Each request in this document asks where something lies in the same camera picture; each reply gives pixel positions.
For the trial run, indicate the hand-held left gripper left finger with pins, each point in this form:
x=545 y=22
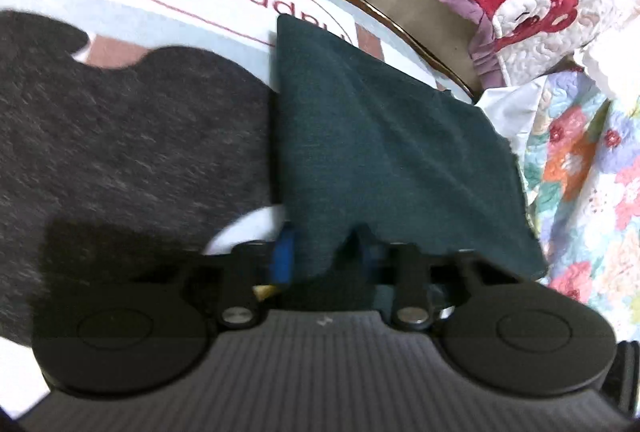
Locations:
x=283 y=258

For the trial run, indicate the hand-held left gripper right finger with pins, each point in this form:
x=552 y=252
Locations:
x=407 y=272

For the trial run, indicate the white scalloped cloth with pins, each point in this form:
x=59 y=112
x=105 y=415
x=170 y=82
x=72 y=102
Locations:
x=510 y=107

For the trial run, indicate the floral quilt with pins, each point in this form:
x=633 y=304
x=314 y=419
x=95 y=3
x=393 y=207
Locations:
x=585 y=192

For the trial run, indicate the dark grey garment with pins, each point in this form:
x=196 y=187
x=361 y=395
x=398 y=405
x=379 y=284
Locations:
x=125 y=137

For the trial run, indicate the dark blue jeans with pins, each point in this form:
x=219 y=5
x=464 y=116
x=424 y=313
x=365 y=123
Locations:
x=390 y=152

